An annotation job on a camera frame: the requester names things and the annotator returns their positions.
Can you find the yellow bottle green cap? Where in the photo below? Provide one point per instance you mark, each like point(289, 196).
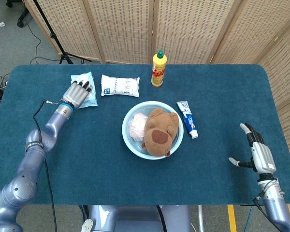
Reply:
point(158, 70)

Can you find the brown capybara plush toy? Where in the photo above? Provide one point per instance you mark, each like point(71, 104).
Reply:
point(159, 135)

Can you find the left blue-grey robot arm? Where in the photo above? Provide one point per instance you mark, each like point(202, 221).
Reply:
point(31, 159)

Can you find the dark blue table mat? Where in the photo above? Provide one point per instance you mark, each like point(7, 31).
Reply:
point(145, 178)

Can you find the light blue wipes pack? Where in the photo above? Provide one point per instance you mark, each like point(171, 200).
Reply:
point(93, 102)

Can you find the wicker folding screen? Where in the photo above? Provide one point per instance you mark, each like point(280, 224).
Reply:
point(125, 29)

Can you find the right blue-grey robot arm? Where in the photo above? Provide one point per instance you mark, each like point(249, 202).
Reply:
point(278, 210)

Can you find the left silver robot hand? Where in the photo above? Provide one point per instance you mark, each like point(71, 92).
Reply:
point(76, 95)

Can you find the black tripod stand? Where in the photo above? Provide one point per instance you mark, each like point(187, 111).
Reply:
point(53, 37)

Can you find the black office chair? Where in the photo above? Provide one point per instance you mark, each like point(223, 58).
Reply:
point(23, 15)

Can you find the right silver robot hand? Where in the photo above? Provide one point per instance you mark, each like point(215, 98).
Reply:
point(263, 157)

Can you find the light blue plastic basin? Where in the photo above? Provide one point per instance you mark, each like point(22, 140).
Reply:
point(130, 147)

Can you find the white plastic pack blue print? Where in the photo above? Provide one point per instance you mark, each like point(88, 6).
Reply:
point(120, 85)

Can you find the blue-grey robot torso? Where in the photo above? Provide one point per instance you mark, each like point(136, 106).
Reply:
point(135, 220)

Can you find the blue white toothpaste tube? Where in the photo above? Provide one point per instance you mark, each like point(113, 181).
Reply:
point(188, 119)

